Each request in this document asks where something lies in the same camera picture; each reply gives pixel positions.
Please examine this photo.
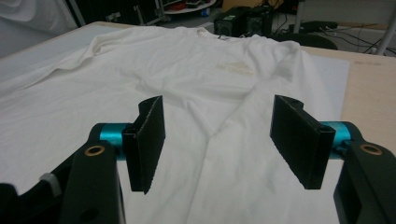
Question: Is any white cloth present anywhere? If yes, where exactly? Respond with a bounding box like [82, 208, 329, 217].
[0, 0, 78, 59]

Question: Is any black computer tower green label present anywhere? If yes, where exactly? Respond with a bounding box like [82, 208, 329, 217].
[213, 7, 250, 37]

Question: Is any white round table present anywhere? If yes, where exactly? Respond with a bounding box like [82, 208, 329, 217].
[163, 0, 217, 15]

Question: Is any white t-shirt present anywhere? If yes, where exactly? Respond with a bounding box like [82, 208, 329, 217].
[0, 25, 344, 224]

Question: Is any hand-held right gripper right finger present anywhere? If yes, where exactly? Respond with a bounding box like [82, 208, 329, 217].
[269, 94, 337, 190]

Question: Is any white desk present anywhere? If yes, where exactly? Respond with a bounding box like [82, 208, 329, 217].
[292, 0, 396, 57]

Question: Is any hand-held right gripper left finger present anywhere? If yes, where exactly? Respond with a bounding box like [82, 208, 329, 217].
[121, 95, 166, 195]

